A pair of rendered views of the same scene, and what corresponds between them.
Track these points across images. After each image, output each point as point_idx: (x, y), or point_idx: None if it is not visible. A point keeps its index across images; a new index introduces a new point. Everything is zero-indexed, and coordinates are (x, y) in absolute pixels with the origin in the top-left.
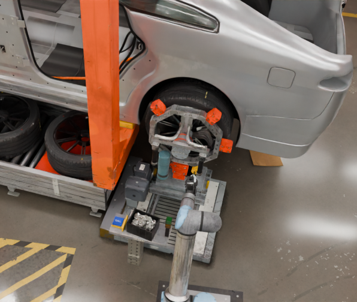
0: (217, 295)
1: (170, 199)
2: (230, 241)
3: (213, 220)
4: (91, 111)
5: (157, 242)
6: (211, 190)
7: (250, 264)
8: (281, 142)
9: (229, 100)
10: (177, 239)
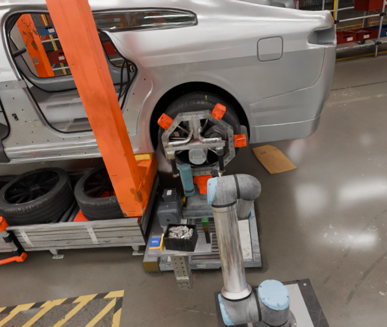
0: None
1: None
2: (274, 240)
3: (250, 179)
4: (94, 126)
5: (200, 250)
6: None
7: (303, 256)
8: (291, 122)
9: None
10: (215, 217)
